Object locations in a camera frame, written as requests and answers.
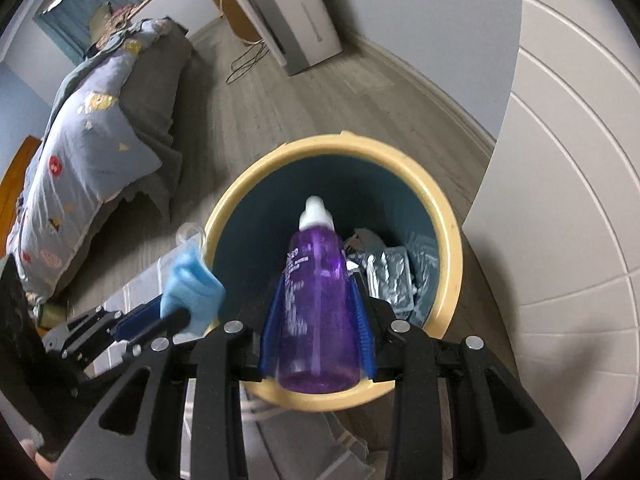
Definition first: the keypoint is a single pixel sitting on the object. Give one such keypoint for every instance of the teal bin with yellow rim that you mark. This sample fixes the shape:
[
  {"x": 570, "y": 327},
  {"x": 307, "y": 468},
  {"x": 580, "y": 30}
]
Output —
[{"x": 345, "y": 146}]

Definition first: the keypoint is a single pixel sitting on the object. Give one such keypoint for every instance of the white air purifier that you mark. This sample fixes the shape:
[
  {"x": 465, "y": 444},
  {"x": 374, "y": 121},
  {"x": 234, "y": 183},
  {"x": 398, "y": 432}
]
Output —
[{"x": 300, "y": 10}]

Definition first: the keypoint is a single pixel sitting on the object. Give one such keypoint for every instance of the person's left hand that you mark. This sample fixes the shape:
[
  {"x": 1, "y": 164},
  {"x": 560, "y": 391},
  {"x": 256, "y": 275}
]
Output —
[{"x": 37, "y": 460}]

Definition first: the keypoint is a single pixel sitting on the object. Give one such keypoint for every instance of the grey checked mat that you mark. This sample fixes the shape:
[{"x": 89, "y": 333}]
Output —
[{"x": 300, "y": 442}]

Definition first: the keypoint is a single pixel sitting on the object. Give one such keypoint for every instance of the purple bottle with white cap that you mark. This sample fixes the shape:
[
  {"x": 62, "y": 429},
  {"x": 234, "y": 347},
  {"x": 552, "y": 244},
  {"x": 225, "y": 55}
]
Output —
[{"x": 315, "y": 310}]

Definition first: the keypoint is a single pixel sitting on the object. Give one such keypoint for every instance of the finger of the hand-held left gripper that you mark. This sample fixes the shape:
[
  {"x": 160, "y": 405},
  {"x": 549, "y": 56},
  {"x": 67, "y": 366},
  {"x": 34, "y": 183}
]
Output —
[
  {"x": 175, "y": 319},
  {"x": 137, "y": 317}
]

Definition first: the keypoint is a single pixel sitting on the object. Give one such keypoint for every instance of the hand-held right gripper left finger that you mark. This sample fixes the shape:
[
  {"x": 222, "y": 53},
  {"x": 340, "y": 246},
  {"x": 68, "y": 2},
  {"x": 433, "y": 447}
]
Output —
[{"x": 272, "y": 340}]

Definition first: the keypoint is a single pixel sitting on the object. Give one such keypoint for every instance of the printed blue blanket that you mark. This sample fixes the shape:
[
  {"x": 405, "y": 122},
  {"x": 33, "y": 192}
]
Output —
[{"x": 90, "y": 160}]

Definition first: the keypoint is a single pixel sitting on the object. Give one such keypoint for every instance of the pale green box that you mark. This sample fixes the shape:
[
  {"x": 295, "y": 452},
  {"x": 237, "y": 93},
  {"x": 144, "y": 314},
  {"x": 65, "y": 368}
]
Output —
[{"x": 52, "y": 316}]

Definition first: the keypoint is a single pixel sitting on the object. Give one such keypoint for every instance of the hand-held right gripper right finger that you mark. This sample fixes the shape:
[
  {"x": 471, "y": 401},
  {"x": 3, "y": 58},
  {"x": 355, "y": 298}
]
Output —
[{"x": 367, "y": 345}]

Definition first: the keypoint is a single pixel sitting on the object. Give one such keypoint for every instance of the silver foil packet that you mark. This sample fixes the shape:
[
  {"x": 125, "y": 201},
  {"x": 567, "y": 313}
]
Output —
[
  {"x": 425, "y": 260},
  {"x": 390, "y": 280}
]

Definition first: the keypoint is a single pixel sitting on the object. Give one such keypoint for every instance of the wooden cabinet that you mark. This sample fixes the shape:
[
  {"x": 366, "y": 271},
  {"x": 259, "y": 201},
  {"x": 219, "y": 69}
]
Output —
[{"x": 240, "y": 15}]

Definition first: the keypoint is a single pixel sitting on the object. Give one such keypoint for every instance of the wooden bed headboard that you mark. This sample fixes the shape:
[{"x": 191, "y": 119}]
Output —
[{"x": 20, "y": 170}]

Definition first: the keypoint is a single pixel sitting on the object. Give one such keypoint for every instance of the white panelled door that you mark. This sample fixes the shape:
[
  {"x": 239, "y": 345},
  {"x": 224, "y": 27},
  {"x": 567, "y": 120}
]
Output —
[{"x": 575, "y": 210}]

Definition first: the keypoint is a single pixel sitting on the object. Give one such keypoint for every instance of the light blue cloth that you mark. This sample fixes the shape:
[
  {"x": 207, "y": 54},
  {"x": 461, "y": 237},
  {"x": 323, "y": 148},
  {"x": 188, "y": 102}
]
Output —
[{"x": 192, "y": 285}]

